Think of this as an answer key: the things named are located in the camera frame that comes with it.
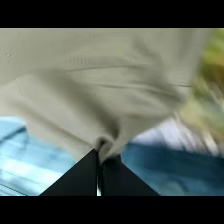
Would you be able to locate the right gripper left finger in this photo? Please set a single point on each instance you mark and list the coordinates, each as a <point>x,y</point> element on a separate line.
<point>80,180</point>

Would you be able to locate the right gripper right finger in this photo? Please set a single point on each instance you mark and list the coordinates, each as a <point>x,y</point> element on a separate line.
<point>125,180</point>

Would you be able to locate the beige T-shirt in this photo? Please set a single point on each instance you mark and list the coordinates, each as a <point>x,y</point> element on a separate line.
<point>100,83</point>

